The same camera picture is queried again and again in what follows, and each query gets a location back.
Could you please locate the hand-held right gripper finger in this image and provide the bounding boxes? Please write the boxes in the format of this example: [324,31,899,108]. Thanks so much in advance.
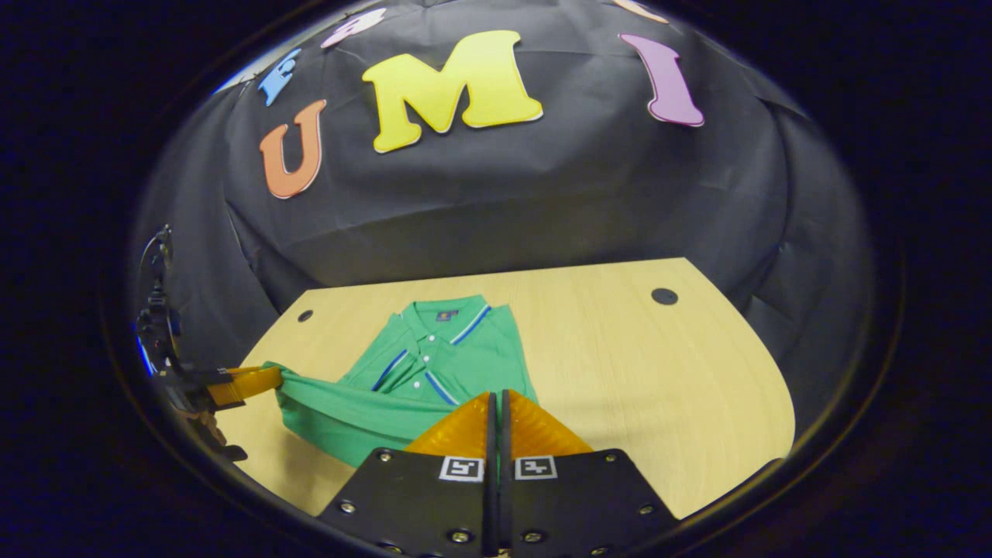
[316,391,498,557]
[500,390,681,557]

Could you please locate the green T-shirt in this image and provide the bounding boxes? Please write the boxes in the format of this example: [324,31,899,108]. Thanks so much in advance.
[262,294,541,469]

